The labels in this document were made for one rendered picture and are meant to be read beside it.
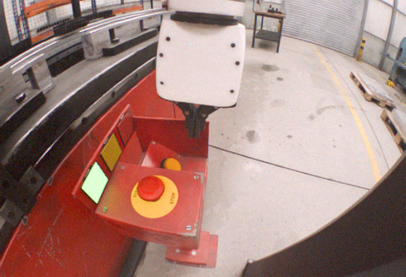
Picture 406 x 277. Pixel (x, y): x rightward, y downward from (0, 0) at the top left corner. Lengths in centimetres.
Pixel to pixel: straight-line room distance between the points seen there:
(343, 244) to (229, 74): 30
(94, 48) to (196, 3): 48
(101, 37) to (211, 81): 49
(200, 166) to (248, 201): 79
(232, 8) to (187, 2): 4
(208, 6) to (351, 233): 34
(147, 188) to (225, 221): 86
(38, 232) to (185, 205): 34
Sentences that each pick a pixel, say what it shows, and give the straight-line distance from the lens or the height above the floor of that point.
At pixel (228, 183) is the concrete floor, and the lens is 119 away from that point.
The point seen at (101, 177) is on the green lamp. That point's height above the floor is 80.
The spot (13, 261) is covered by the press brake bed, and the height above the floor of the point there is 74.
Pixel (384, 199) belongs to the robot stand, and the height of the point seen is 87.
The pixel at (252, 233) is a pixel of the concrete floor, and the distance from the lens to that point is 108.
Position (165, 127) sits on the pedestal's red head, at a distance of 35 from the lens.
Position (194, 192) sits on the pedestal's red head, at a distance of 26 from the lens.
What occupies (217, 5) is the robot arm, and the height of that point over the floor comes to 101.
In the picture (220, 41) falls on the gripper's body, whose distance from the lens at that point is 18.
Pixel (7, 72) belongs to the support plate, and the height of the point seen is 100.
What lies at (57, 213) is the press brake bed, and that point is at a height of 69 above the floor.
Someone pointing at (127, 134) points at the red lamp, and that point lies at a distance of 34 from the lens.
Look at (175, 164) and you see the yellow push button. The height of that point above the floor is 72.
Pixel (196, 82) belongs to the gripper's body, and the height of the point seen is 93.
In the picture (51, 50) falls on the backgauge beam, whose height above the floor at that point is 94.
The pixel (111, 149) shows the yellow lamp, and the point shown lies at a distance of 30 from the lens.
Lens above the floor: 101
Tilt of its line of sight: 40 degrees down
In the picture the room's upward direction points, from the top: straight up
